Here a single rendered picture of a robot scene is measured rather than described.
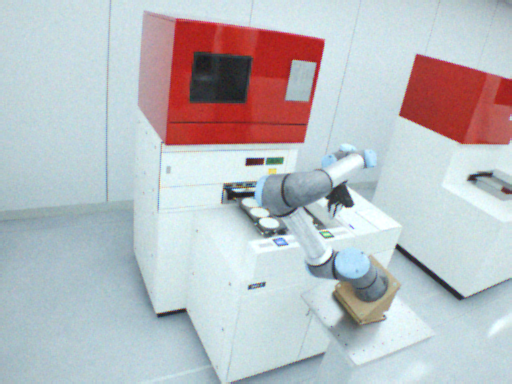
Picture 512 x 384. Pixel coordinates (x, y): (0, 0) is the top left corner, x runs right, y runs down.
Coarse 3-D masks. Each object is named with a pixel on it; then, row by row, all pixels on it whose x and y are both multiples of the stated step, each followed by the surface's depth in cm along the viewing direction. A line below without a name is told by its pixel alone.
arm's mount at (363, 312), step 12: (336, 288) 162; (348, 288) 159; (396, 288) 146; (348, 300) 155; (360, 300) 152; (384, 300) 146; (348, 312) 155; (360, 312) 149; (372, 312) 147; (360, 324) 148
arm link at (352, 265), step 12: (348, 252) 142; (360, 252) 140; (336, 264) 142; (348, 264) 139; (360, 264) 137; (372, 264) 144; (336, 276) 145; (348, 276) 139; (360, 276) 138; (372, 276) 142
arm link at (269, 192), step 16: (272, 176) 129; (256, 192) 130; (272, 192) 125; (272, 208) 130; (288, 208) 129; (288, 224) 136; (304, 224) 136; (304, 240) 140; (320, 240) 143; (320, 256) 145; (320, 272) 148
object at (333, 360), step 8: (328, 344) 171; (328, 352) 169; (336, 352) 164; (328, 360) 169; (336, 360) 165; (344, 360) 163; (320, 368) 177; (328, 368) 170; (336, 368) 166; (344, 368) 165; (352, 368) 167; (320, 376) 176; (328, 376) 171; (336, 376) 168; (344, 376) 168
